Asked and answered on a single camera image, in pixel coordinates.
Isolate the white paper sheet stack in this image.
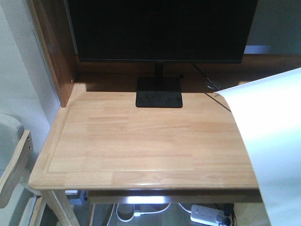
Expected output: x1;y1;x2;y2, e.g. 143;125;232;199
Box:
219;69;301;226

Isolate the wooden armchair with grey cushion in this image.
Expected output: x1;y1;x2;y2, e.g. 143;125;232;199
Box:
0;113;32;208

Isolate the white power strip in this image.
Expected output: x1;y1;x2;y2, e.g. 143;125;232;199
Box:
190;204;233;226

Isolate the wooden desk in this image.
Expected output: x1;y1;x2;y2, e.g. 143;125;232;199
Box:
29;0;301;226

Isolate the black monitor cable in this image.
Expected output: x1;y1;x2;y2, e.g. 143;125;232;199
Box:
192;63;232;111

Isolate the black monitor stand base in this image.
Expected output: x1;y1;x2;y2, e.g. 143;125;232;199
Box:
135;63;183;108

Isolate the black computer monitor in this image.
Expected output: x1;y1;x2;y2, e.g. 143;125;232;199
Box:
68;0;257;63

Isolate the white power cable under desk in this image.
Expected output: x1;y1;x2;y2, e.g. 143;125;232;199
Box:
116;202;192;222

